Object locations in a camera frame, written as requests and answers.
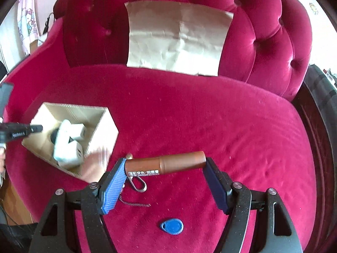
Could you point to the blue key fob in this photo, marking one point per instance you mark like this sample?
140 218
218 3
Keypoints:
172 226

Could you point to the creased brown paper sheet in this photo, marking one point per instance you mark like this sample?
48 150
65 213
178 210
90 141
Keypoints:
179 37

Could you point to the brown lip balm tube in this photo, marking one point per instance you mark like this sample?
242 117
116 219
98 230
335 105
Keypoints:
168 162

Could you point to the white power adapter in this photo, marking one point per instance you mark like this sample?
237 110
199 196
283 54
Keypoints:
64 150

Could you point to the white plug charger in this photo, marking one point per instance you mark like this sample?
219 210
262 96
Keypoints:
78 131

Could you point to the dark wooden furniture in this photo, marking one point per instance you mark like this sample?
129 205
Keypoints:
320 137

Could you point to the black round object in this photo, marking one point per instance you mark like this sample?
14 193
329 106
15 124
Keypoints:
54 135

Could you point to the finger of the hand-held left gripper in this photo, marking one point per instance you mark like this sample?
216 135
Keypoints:
35 129

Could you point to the cartoon print hanging cloth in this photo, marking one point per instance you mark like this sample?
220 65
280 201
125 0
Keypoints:
30 18

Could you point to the cardboard box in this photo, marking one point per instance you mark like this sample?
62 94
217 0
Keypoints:
104 131

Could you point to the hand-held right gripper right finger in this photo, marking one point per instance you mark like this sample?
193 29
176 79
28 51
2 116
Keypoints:
214 187

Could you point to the red velvet sofa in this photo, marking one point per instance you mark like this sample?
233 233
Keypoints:
184 110

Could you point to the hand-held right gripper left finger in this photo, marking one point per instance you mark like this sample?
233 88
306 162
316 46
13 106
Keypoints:
113 185

